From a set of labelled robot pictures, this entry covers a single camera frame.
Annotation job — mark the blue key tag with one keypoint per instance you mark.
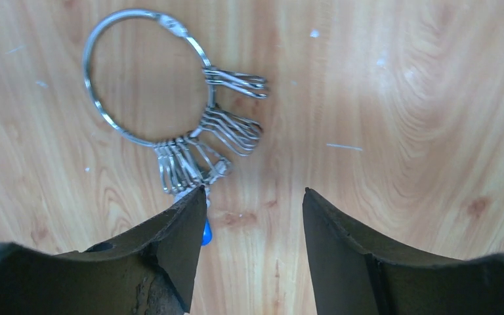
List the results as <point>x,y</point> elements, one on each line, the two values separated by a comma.
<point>207,233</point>

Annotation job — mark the silver keyring with clips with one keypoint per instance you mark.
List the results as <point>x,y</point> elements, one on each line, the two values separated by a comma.
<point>177,114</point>

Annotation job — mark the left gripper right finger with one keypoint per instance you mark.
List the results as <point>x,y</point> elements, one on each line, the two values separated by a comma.
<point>357,270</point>

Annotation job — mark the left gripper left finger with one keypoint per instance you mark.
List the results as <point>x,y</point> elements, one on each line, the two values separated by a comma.
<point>149,269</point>

